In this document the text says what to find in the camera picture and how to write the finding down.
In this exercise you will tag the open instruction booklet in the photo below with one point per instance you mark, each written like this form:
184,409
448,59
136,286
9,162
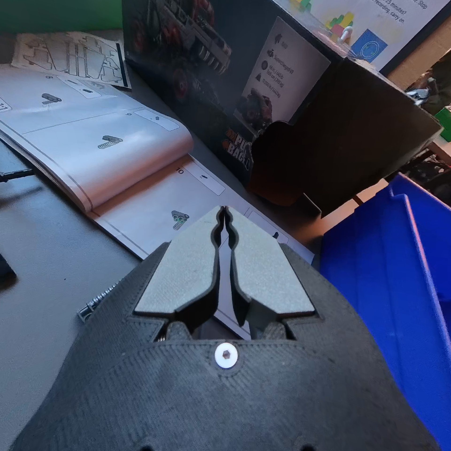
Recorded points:
105,148

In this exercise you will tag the lego chassis assembly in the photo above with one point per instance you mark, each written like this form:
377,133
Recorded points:
6,267

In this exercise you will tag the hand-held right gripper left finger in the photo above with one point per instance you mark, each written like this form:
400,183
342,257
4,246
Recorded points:
183,274

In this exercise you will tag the white printed poster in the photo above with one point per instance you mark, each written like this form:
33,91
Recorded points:
405,28

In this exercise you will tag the white sticker sheet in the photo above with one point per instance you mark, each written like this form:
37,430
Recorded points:
70,56

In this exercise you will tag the grey spring shock absorber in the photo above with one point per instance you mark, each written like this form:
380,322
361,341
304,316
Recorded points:
95,301

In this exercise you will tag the dark cardboard lego box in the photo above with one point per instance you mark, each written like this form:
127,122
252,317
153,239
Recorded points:
229,105

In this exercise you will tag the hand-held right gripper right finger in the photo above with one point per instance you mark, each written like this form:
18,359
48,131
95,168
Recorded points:
267,274

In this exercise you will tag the blue plastic bin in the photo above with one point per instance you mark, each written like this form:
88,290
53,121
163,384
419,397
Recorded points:
380,282

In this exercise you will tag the green plastic bin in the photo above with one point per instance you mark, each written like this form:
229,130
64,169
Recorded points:
53,14

